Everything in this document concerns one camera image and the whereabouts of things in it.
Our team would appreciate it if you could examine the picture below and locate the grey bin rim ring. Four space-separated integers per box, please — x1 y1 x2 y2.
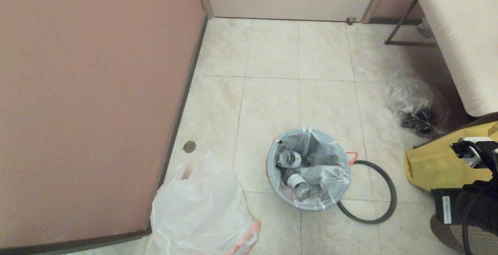
337 160 398 225

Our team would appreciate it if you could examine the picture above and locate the white red bag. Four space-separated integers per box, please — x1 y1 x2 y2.
266 127 358 211

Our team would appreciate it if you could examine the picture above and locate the yellow shopping bag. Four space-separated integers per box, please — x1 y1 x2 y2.
404 122 498 193

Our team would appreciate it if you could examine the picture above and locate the clear bag with black contents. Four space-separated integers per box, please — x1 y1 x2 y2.
385 77 452 138

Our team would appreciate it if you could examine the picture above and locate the black round trash bin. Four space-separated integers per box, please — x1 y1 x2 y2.
267 127 352 211

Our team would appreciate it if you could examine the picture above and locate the grey ribbed round object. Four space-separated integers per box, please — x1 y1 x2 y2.
430 212 498 255

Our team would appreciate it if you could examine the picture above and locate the crumpled translucent plastic wrap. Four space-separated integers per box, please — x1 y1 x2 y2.
302 164 349 193

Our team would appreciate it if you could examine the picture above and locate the cream striped table top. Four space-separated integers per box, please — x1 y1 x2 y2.
412 0 498 117

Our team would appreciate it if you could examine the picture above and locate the clear plastic bottle white label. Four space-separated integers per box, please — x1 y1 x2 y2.
277 150 303 169
287 173 316 201

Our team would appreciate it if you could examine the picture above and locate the small clear container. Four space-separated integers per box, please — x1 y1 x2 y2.
417 16 433 37

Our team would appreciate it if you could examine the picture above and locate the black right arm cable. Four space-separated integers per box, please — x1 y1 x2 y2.
460 183 498 255

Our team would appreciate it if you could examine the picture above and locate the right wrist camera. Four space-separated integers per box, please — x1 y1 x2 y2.
451 137 491 168

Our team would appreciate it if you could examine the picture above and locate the dark metal table frame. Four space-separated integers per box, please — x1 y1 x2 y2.
384 0 437 47

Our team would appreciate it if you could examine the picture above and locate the white red-printed bin liner bag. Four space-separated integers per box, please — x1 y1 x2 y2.
151 151 261 255

